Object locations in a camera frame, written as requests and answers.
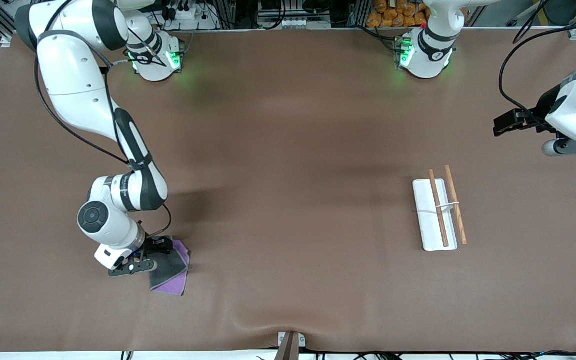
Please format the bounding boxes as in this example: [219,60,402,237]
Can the grey and purple towel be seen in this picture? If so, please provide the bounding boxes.
[149,239,192,297]

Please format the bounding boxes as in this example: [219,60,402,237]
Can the white towel rack wooden rods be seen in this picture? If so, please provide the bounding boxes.
[412,165,468,252]

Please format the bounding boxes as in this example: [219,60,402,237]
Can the orange round items pile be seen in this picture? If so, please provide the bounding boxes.
[366,0,431,29]

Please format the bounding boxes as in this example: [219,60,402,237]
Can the brown table mat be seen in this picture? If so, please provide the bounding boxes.
[0,29,576,353]

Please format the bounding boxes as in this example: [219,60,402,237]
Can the white terminal block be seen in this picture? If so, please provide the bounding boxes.
[278,17,332,29]

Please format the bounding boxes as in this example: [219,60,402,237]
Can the white power strip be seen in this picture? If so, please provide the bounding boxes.
[165,4,210,22]

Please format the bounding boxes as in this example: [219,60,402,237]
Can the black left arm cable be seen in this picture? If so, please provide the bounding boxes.
[498,24,576,133]

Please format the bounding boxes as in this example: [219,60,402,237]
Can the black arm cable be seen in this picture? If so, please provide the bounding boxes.
[498,24,576,133]
[33,0,173,238]

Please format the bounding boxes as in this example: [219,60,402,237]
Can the brown wooden post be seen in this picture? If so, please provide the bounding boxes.
[274,332,301,360]

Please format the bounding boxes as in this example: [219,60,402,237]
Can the grey metal table bracket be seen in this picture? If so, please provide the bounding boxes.
[277,331,307,349]

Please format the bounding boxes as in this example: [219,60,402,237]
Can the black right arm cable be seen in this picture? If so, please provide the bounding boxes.
[33,0,173,238]

